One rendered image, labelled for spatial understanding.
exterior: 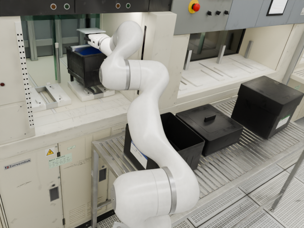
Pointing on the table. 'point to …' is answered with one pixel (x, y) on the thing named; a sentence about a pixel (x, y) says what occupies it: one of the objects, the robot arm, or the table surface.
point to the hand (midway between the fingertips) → (92, 34)
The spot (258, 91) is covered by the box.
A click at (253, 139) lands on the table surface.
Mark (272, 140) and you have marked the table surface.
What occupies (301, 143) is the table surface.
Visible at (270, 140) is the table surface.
